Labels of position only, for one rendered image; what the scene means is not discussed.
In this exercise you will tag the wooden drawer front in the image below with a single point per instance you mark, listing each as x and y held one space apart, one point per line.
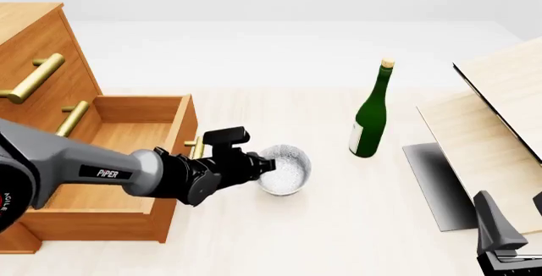
86 93
51 44

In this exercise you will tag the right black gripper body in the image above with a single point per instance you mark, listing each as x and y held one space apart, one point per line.
512 266

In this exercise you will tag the patterned grey bowl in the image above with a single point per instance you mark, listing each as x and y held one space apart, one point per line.
292 174

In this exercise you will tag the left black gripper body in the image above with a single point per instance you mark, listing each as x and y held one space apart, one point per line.
259 165

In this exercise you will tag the wooden cabinet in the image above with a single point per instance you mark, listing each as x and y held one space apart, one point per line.
25 22

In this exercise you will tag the left grey black robot arm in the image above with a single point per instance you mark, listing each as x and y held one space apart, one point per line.
63 161

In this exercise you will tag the open wooden drawer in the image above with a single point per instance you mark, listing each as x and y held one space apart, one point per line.
127 130

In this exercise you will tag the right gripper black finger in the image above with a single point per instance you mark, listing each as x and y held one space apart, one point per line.
495 225
538 203

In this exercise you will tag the green wine bottle with cork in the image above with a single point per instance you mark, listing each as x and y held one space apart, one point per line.
370 120

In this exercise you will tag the pale wooden rack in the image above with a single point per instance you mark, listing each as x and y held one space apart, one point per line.
474 149

